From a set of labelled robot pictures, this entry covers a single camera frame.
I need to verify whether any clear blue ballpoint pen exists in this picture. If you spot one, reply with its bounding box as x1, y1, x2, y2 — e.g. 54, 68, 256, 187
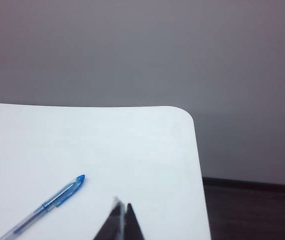
0, 206, 46, 240

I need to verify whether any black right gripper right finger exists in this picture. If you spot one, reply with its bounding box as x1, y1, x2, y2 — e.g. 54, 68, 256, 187
125, 202, 146, 240

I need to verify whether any dark wooden baseboard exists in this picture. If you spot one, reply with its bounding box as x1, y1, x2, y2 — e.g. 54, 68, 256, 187
202, 176, 285, 194

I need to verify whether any translucent blue pen cap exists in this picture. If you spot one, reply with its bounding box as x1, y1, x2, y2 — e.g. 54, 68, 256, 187
41, 174, 86, 214

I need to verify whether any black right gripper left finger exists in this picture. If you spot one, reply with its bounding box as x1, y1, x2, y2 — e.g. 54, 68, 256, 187
93, 195, 128, 240

